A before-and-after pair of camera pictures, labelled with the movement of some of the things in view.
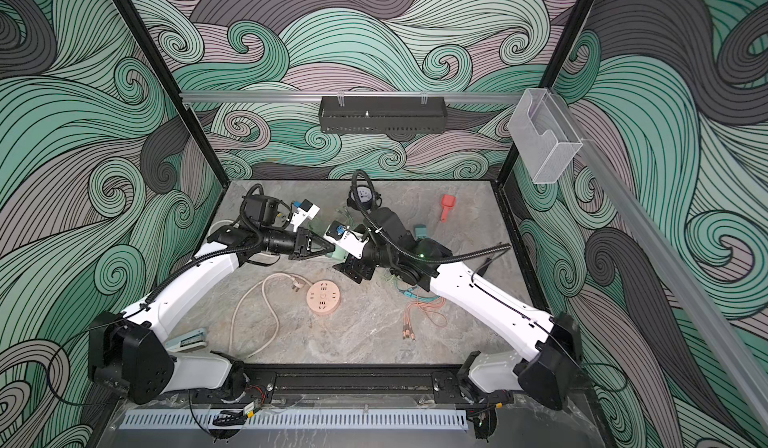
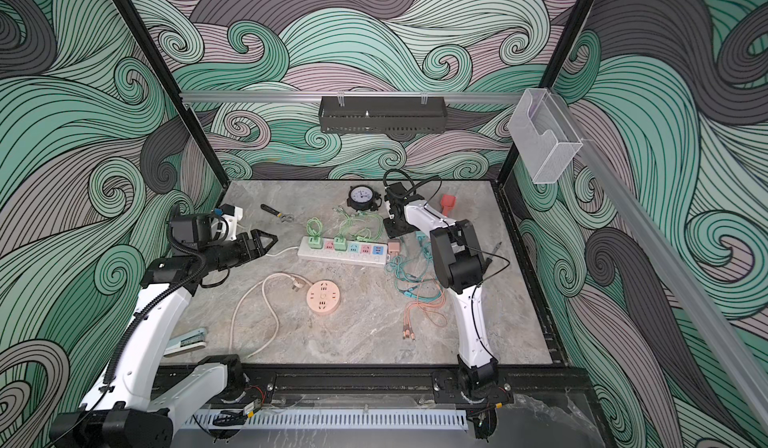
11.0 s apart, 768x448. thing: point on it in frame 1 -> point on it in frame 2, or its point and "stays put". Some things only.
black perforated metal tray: x=382 y=114 stays put
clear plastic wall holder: x=544 y=135 stays put
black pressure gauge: x=363 y=196 stays put
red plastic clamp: x=447 y=201 stays put
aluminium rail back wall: x=351 y=97 stays put
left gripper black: x=304 y=244 -> x=256 y=249
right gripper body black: x=365 y=265 -> x=393 y=228
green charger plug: x=339 y=253 -> x=362 y=226
